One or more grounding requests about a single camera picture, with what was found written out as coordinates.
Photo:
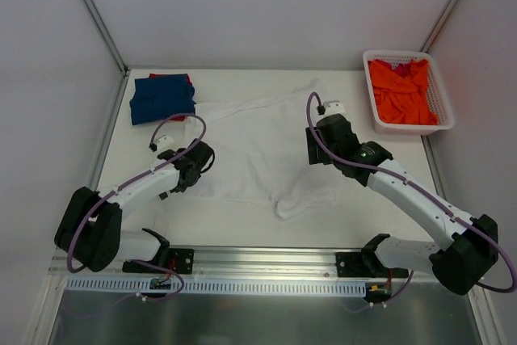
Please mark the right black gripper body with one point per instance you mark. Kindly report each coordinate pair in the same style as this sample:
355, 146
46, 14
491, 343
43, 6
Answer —
313, 146

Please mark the white t shirt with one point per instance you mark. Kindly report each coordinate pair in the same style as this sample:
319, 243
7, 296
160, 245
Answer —
261, 155

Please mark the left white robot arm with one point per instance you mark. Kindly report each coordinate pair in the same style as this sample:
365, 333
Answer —
91, 228

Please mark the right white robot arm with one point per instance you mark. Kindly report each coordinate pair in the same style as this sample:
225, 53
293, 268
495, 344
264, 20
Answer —
462, 247

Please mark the folded red t shirt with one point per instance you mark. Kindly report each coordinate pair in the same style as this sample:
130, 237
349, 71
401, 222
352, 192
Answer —
176, 92

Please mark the folded blue t shirt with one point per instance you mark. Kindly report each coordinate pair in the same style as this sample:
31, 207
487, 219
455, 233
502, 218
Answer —
144, 103

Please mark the orange t shirt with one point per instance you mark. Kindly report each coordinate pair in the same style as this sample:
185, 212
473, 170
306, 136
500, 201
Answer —
402, 100

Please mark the magenta garment in basket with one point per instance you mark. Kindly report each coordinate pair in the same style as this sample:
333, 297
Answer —
403, 70

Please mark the white plastic basket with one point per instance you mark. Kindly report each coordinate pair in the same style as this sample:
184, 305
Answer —
436, 94

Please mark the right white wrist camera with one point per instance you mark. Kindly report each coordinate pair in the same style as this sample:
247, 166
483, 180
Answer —
329, 108

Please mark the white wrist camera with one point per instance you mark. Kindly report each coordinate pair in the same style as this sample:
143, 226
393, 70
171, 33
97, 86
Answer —
158, 144
329, 108

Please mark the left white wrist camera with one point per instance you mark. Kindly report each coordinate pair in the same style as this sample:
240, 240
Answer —
158, 144

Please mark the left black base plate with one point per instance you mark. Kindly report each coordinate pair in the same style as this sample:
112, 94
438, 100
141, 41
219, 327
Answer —
179, 260

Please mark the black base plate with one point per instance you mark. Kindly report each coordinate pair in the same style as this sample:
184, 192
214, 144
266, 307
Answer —
359, 265
179, 260

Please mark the aluminium mounting rail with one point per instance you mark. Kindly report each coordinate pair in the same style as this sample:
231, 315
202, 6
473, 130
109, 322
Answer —
260, 263

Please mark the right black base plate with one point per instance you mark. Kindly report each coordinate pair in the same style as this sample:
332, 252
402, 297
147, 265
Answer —
359, 265

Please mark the white slotted cable duct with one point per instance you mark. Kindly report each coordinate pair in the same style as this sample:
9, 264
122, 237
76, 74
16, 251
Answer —
219, 287

